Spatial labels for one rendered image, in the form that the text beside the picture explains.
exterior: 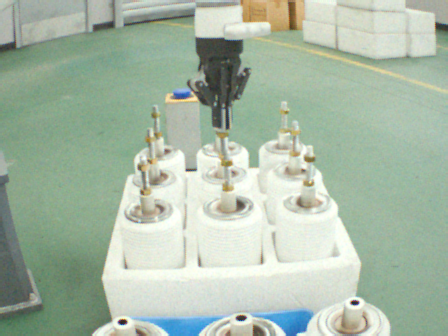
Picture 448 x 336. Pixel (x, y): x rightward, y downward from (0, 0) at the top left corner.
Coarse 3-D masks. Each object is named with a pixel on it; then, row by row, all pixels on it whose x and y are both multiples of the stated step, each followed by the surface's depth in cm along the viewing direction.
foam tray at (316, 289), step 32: (192, 192) 98; (256, 192) 97; (192, 224) 87; (192, 256) 77; (352, 256) 74; (128, 288) 72; (160, 288) 72; (192, 288) 72; (224, 288) 73; (256, 288) 73; (288, 288) 73; (320, 288) 74; (352, 288) 74
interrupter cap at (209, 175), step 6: (210, 168) 89; (216, 168) 89; (234, 168) 89; (240, 168) 89; (204, 174) 87; (210, 174) 87; (216, 174) 88; (234, 174) 87; (240, 174) 87; (246, 174) 86; (204, 180) 85; (210, 180) 85; (216, 180) 85; (222, 180) 85; (234, 180) 84; (240, 180) 85
